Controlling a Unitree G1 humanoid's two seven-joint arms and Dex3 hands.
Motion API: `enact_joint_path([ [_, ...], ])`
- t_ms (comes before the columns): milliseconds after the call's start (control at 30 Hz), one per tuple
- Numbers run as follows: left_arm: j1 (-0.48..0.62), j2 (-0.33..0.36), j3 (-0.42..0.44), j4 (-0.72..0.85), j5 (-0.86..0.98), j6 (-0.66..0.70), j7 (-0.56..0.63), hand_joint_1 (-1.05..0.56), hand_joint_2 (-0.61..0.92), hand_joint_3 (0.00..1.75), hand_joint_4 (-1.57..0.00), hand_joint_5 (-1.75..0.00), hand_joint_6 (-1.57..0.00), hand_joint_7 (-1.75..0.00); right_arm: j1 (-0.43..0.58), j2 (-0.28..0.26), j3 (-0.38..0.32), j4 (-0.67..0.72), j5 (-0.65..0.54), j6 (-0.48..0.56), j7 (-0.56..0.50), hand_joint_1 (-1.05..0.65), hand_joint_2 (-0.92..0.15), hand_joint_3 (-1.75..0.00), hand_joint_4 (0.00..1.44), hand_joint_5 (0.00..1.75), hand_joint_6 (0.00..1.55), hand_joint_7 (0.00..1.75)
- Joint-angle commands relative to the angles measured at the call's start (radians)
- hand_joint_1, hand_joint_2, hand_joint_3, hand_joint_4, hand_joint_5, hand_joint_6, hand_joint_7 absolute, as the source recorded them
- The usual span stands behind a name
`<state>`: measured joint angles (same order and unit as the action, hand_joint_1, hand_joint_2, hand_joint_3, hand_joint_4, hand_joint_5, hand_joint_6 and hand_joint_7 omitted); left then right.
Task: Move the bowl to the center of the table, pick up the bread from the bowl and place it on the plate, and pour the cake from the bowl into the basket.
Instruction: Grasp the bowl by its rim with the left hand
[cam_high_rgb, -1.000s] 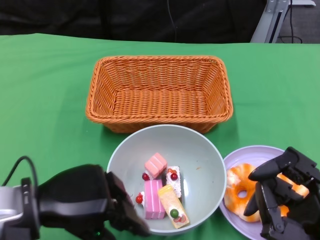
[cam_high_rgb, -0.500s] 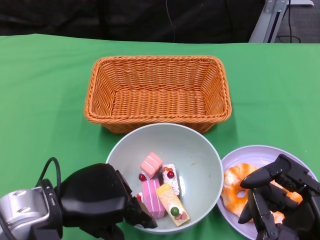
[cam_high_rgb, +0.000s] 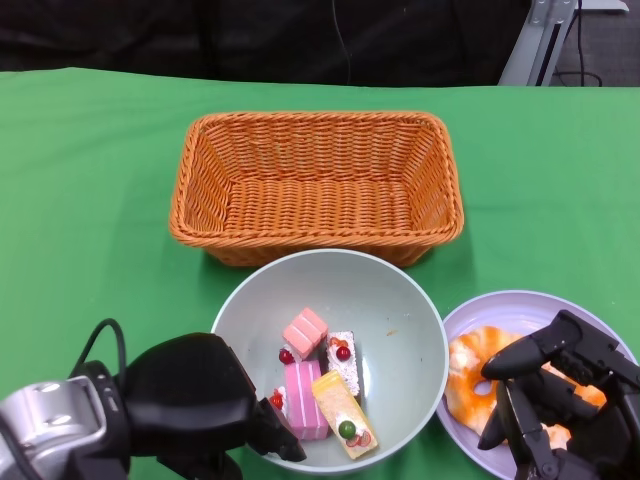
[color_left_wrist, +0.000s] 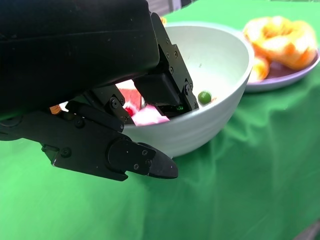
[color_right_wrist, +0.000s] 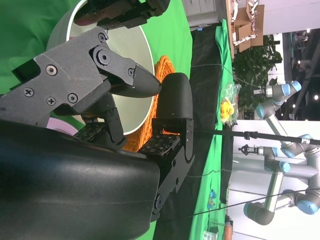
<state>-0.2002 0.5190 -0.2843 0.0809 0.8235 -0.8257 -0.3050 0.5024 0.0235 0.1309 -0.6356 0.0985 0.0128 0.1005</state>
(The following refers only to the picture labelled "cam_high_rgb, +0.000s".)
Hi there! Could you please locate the grey-green bowl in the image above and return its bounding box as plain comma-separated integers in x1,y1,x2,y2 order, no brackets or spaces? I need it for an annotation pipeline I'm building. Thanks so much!
210,248,450,474

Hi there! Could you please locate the long magenta striped cake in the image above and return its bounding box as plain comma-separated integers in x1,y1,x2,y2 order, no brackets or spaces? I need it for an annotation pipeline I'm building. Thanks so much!
269,359,330,442

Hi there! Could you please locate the brown white strawberry cake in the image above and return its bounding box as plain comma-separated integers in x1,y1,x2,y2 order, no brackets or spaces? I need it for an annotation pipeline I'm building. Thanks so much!
325,329,362,399

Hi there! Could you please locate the orange wicker basket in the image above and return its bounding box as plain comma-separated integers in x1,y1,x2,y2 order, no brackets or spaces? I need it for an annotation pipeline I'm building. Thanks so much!
168,110,465,269

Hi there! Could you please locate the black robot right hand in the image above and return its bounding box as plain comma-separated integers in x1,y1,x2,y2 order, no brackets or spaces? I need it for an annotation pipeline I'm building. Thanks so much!
477,309,640,480

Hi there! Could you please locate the black looped floor cable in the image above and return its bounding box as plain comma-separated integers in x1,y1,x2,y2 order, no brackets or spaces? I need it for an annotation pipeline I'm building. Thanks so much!
552,0,604,87

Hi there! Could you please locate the orange white toy bread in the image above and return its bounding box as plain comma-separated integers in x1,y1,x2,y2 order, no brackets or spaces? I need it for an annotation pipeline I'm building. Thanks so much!
444,325,526,437
539,359,609,449

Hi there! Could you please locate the green tablecloth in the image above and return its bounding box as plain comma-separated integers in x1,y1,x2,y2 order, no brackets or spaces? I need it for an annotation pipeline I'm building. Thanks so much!
0,67,640,480

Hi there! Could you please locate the lavender plate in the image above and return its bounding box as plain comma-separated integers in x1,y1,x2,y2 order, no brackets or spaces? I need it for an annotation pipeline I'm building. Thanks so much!
435,289,640,480

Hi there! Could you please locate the black backdrop cloth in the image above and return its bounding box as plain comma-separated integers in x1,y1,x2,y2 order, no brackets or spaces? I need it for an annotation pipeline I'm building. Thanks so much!
0,0,529,87

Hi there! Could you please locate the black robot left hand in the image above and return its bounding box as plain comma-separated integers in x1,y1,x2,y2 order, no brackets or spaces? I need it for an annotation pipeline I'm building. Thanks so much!
122,331,307,480

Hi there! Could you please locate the salmon pink cube cake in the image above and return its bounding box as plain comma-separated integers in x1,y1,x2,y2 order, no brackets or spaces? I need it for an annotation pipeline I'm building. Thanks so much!
278,307,330,365

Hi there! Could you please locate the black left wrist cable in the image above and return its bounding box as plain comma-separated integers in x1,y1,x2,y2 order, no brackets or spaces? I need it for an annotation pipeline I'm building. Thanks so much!
69,318,127,389

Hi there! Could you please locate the grey metal stand frame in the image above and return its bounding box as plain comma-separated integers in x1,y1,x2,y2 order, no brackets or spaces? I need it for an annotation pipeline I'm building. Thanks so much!
497,0,632,86

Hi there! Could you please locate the thin black hanging cable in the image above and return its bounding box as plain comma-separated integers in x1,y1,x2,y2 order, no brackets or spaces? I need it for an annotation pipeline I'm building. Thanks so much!
329,0,352,84

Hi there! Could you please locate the yellow cake slice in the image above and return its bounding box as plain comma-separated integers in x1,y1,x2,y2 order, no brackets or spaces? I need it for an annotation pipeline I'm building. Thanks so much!
310,369,380,461

